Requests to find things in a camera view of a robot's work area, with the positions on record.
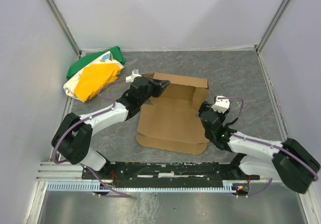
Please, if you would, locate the brown cardboard box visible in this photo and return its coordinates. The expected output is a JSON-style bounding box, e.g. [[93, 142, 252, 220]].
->
[[136, 72, 209, 155]]

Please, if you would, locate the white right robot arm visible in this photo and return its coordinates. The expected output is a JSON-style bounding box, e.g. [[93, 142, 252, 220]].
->
[[198, 101, 320, 194]]

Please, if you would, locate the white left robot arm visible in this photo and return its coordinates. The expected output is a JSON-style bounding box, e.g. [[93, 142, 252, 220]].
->
[[52, 75, 170, 171]]

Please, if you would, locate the green yellow white cloth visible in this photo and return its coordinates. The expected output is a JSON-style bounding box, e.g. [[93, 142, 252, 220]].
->
[[63, 46, 126, 102]]

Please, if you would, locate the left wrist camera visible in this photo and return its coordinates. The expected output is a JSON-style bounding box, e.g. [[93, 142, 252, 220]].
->
[[125, 69, 141, 83]]

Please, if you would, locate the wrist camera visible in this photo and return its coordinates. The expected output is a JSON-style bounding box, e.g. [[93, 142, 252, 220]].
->
[[211, 96, 230, 114], [125, 69, 141, 83]]

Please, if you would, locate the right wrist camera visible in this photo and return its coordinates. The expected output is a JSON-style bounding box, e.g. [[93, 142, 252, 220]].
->
[[211, 96, 230, 114]]

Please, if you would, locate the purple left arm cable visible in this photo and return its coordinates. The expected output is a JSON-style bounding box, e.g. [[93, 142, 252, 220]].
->
[[52, 79, 137, 197]]

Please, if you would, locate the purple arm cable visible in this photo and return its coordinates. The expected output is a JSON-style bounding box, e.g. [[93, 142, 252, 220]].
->
[[52, 79, 137, 197], [220, 97, 319, 197]]

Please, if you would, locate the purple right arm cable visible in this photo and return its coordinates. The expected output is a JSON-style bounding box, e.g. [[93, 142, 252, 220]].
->
[[220, 97, 319, 197]]

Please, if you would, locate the light blue slotted cable duct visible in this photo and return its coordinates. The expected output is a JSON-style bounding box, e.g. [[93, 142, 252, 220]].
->
[[47, 181, 236, 193]]

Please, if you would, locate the aluminium frame rail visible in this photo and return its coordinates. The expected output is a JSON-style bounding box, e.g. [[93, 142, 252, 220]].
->
[[35, 161, 87, 184]]

